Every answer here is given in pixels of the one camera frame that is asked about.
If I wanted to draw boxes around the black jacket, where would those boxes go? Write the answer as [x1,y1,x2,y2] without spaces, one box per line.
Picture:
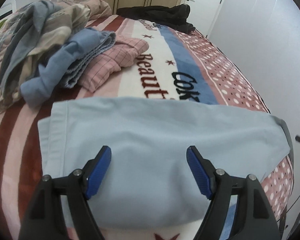
[116,4,196,34]

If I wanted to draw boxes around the light blue pants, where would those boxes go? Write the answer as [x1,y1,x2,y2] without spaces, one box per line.
[38,97,293,230]

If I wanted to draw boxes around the white door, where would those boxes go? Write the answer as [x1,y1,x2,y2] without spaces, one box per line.
[182,0,224,37]

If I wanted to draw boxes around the grey-blue denim garment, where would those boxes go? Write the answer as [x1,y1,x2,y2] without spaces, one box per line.
[0,0,62,92]

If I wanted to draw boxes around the striped polka-dot bed blanket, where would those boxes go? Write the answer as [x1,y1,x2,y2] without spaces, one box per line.
[0,15,293,239]

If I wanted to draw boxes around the pink striped quilt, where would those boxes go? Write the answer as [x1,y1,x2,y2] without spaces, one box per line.
[0,0,113,81]

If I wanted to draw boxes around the blue folded garment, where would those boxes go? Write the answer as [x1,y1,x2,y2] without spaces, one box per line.
[20,28,116,108]

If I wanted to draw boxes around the white headboard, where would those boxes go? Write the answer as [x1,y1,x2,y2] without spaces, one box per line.
[0,0,17,21]

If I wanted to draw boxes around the pink checked garment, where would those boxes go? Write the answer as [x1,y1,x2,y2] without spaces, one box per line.
[78,35,149,93]

